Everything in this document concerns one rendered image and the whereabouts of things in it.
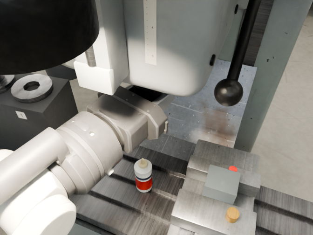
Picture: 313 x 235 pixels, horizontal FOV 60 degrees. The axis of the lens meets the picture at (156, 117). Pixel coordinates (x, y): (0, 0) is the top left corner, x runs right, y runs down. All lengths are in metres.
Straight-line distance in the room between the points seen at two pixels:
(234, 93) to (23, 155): 0.22
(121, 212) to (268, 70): 0.53
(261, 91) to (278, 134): 1.37
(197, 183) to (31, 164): 0.39
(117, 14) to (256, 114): 0.71
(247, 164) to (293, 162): 1.41
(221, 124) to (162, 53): 0.58
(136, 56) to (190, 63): 0.06
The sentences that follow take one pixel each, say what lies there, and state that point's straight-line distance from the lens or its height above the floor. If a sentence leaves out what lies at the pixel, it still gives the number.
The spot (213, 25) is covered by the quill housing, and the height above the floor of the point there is 1.40.
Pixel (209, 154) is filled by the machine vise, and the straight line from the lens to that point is 0.66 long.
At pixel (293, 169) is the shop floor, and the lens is 2.03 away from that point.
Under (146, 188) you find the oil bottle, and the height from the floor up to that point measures 0.95.
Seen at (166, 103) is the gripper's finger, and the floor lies 1.23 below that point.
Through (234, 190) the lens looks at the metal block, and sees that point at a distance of 0.53.
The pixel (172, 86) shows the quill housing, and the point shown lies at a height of 1.34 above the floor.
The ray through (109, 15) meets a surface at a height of 1.42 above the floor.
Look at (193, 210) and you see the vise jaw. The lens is 0.54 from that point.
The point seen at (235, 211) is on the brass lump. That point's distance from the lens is 0.53.
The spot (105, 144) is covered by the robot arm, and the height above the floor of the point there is 1.26.
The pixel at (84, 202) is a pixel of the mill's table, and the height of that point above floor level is 0.93.
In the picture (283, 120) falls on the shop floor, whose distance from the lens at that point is 2.33.
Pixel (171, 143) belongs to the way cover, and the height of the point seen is 0.87.
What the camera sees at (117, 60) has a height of 1.37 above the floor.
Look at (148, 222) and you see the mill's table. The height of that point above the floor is 0.93.
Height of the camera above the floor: 1.52
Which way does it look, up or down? 46 degrees down
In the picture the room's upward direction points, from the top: straight up
